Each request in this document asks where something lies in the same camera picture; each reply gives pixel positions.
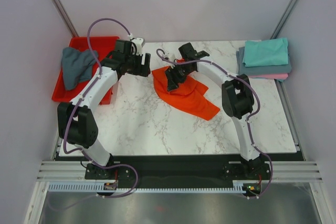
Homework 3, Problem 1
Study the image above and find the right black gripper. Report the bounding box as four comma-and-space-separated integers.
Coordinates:
164, 62, 194, 92

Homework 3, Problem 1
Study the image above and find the orange t shirt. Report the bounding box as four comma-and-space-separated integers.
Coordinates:
152, 67, 220, 121

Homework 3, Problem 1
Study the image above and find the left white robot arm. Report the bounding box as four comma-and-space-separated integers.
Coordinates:
57, 37, 151, 179

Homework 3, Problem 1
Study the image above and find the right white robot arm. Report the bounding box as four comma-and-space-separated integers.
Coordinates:
163, 42, 273, 180

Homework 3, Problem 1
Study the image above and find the grey-blue folded t shirt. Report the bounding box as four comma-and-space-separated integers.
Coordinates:
236, 47, 292, 76

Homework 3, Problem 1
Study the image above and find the grey crumpled t shirt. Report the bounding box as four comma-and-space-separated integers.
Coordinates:
61, 47, 96, 91

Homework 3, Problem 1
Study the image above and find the pink folded t shirt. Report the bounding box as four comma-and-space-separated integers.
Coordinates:
256, 73, 288, 82

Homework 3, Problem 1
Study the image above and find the teal folded t shirt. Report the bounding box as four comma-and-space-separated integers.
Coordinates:
243, 38, 289, 67

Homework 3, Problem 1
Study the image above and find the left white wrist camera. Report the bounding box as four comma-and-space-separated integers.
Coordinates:
128, 34, 145, 55

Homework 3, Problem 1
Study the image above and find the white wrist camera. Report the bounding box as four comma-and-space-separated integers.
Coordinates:
162, 54, 177, 64
128, 34, 145, 55

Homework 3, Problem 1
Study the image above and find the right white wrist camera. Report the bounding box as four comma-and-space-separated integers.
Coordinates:
162, 54, 177, 64

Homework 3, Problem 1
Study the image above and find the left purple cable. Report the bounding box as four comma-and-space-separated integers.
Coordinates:
61, 18, 139, 211

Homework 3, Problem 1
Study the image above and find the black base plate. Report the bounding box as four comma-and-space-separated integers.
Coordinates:
85, 154, 266, 188

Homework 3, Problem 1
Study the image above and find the white slotted cable duct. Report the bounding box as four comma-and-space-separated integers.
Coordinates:
48, 182, 246, 194

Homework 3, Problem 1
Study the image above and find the aluminium frame rail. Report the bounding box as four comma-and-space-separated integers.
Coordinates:
37, 161, 322, 183

